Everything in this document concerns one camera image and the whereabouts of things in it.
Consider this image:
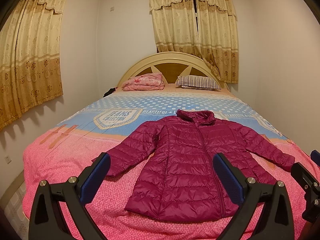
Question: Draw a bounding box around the magenta quilted puffer jacket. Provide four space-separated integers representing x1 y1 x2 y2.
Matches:
107 110 295 223

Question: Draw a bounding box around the blue and pink bedspread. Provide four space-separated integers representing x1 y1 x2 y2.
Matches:
22 83 320 240

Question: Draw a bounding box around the beige curtain left window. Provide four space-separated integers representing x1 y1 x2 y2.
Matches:
0 0 66 128

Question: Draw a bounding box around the striped pillow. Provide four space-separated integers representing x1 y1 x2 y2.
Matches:
175 75 222 90

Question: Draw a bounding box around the folded pink floral blanket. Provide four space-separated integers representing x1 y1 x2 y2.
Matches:
121 73 165 91

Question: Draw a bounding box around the cream wooden headboard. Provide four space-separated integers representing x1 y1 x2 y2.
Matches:
117 51 229 89

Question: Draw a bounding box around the beige curtain behind headboard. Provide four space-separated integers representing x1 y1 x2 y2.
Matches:
149 0 239 84

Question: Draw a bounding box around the white wall socket low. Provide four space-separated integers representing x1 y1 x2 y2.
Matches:
4 155 11 164

